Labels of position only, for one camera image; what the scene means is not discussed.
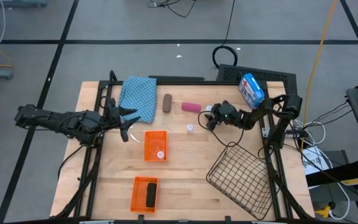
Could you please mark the blue first aid kit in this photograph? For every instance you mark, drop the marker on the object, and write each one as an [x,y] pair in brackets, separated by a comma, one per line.
[251,91]

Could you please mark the orange plastic basket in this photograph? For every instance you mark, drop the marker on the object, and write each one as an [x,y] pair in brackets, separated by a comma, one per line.
[149,140]
[137,196]

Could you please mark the yellow power plug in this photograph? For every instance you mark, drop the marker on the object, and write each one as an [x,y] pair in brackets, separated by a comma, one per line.
[323,212]

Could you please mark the black flat bar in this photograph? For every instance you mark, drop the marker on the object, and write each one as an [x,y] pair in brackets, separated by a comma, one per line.
[176,78]

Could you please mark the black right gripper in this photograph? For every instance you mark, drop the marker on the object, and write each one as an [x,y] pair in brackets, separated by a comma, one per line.
[225,110]

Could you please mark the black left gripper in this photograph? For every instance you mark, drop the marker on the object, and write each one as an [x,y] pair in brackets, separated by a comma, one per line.
[110,116]

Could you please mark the black bandage roll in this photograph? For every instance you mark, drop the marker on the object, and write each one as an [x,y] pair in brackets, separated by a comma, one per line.
[151,195]

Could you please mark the white printed paper bag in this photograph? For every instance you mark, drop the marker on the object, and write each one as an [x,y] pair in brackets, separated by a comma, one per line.
[314,161]

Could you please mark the brown bandage roll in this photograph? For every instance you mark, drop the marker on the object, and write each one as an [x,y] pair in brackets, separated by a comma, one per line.
[167,102]

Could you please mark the black table edge clamp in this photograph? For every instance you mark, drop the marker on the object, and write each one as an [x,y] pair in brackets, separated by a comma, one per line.
[227,219]
[141,218]

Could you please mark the black beam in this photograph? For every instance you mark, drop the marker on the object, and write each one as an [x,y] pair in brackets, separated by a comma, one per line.
[337,174]

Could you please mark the black metal table frame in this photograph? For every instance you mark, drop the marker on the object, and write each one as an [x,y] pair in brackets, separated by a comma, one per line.
[179,83]

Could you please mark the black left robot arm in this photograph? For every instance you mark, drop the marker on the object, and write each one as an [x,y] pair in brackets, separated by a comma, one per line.
[57,119]

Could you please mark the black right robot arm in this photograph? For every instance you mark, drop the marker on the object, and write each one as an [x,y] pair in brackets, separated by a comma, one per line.
[291,104]

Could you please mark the pink bandage roll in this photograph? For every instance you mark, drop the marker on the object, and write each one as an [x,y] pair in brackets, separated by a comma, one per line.
[191,107]

